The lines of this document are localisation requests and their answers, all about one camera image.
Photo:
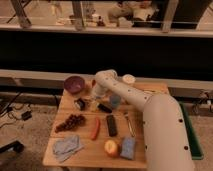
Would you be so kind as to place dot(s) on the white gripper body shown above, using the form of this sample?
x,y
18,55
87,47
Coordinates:
x,y
94,103

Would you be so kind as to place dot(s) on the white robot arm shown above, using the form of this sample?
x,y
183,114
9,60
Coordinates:
x,y
165,135

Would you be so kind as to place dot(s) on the orange bowl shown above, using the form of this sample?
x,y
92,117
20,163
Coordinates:
x,y
93,83

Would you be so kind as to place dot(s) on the blue plastic cup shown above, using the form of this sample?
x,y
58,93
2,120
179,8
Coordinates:
x,y
115,101

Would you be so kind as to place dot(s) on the purple bowl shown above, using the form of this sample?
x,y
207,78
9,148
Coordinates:
x,y
74,84

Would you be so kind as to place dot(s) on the bunch of dark grapes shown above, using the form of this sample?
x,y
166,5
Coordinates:
x,y
71,123

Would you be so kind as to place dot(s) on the wooden table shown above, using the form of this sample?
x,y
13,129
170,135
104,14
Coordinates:
x,y
93,154

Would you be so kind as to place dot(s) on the black rectangular remote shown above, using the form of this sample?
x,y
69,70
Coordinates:
x,y
111,123

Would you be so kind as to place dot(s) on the orange carrot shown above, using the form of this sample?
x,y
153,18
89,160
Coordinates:
x,y
95,131

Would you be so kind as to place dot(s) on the white paper cup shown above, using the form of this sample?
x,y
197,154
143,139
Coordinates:
x,y
128,79

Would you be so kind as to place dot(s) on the red yellow apple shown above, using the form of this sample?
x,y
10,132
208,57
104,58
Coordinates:
x,y
112,148

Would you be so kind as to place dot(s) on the pale banana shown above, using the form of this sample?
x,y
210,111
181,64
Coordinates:
x,y
149,91

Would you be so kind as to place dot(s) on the grey blue cloth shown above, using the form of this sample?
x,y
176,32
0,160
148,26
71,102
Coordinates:
x,y
66,147

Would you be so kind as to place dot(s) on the blue sponge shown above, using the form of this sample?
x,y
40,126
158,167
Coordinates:
x,y
128,148

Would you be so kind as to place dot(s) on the green plastic tray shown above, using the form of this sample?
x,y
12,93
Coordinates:
x,y
195,148

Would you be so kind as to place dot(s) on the black power adapter with cables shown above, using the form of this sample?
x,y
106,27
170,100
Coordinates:
x,y
9,111

